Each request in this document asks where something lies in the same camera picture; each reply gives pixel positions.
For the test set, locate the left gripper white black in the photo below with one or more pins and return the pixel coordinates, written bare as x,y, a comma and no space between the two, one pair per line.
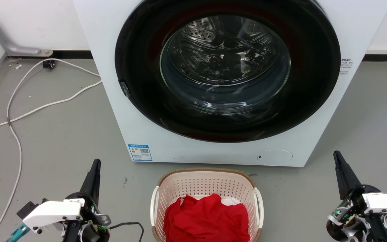
54,212

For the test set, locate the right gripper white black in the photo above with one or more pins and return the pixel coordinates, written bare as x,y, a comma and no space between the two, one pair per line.
375,211

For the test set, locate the beige perforated laundry basket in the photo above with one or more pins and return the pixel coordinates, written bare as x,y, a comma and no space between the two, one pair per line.
207,183

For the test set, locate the blue energy label sticker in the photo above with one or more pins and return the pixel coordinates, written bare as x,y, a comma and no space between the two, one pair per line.
140,153

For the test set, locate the white front-load washing machine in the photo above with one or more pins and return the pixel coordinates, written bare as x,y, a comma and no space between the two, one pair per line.
139,134

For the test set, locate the round white filter cover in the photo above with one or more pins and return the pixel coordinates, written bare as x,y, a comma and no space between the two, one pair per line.
275,157

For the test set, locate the small printed text sticker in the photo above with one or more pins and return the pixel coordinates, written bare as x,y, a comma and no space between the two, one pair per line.
346,66

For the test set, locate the white garment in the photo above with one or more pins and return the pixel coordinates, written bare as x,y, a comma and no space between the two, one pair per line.
231,201

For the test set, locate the red garment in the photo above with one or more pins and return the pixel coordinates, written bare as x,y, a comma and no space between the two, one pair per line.
207,218

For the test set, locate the round black washer door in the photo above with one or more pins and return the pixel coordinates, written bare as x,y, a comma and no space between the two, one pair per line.
139,50

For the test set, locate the grey drain pipe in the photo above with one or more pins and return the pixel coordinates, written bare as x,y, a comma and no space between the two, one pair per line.
2,37

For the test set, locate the black camera box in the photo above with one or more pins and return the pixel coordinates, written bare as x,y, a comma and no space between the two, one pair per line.
29,208

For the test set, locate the small black floor bracket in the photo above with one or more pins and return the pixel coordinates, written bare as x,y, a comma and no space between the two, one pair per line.
49,64

